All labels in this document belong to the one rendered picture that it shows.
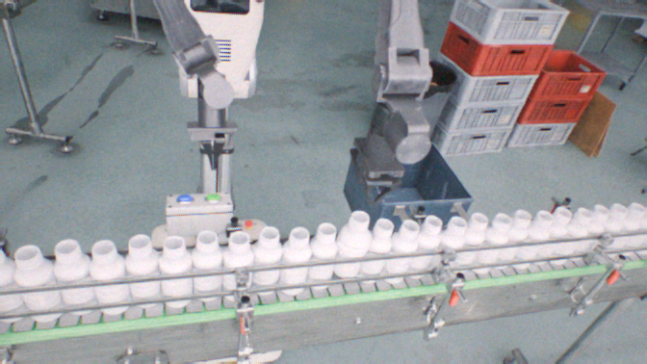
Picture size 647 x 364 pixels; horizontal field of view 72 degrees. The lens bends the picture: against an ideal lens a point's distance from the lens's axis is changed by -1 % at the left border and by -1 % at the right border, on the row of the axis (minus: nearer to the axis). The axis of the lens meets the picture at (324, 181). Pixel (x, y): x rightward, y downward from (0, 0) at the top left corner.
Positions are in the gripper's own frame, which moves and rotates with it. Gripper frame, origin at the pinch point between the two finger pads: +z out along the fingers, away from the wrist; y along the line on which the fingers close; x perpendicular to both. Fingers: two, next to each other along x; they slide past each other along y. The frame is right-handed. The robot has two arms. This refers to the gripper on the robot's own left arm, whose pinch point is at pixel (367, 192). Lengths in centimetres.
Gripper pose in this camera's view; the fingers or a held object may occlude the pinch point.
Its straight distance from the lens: 86.3
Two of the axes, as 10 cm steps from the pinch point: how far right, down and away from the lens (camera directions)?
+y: -2.4, -6.5, 7.2
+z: -1.6, 7.6, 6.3
